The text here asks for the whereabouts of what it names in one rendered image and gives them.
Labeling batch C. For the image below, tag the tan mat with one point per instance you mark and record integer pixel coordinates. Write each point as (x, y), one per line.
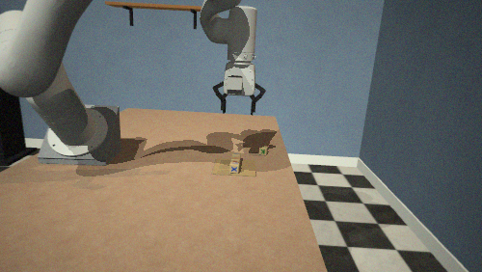
(246, 169)

